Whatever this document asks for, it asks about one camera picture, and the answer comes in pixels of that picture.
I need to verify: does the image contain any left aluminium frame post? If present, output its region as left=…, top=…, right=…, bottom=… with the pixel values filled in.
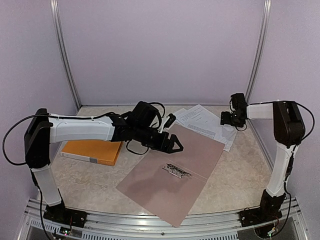
left=49, top=0, right=82, bottom=110

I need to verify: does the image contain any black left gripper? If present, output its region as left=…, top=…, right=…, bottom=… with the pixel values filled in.
left=134, top=124, right=184, bottom=154

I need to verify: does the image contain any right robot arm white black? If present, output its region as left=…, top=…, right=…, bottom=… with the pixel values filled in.
left=220, top=100, right=306, bottom=198

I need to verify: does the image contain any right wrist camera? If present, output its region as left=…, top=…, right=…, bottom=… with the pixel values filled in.
left=229, top=93, right=247, bottom=111

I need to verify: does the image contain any aluminium frame post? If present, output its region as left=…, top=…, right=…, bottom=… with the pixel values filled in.
left=244, top=0, right=272, bottom=103
left=49, top=0, right=82, bottom=110

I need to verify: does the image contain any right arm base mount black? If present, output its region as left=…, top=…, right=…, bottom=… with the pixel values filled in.
left=238, top=190, right=286, bottom=227

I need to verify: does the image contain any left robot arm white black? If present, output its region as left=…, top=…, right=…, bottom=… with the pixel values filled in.
left=24, top=102, right=184, bottom=223

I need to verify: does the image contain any orange book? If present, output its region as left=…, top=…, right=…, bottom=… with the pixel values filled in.
left=60, top=140, right=123, bottom=166

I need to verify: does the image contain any right aluminium frame post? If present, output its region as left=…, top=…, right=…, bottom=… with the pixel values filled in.
left=244, top=0, right=272, bottom=103

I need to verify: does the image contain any metal folder clip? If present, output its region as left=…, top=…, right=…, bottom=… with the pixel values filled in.
left=162, top=163, right=192, bottom=179

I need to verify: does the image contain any white printed sheet far left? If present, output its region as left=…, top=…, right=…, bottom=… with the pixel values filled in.
left=173, top=108, right=195, bottom=126

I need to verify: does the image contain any front aluminium rail base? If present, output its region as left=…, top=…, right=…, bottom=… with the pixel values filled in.
left=17, top=197, right=308, bottom=240

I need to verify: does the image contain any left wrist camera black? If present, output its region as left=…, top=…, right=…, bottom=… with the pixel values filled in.
left=130, top=101, right=161, bottom=127

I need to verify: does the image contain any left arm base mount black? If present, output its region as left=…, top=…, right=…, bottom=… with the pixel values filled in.
left=43, top=203, right=88, bottom=228

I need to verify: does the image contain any white printed paper stack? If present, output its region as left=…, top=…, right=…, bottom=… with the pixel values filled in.
left=182, top=104, right=237, bottom=152

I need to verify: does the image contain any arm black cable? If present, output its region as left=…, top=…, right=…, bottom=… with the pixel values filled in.
left=1, top=113, right=51, bottom=166
left=249, top=100, right=315, bottom=141

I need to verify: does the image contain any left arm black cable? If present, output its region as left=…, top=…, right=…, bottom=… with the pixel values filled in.
left=1, top=113, right=51, bottom=166

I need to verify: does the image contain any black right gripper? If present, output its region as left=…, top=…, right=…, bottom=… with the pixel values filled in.
left=221, top=111, right=244, bottom=128

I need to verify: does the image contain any pink file folder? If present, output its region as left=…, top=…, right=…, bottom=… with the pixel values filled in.
left=116, top=124, right=225, bottom=227

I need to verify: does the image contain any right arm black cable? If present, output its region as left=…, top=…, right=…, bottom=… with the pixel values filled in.
left=249, top=100, right=315, bottom=141

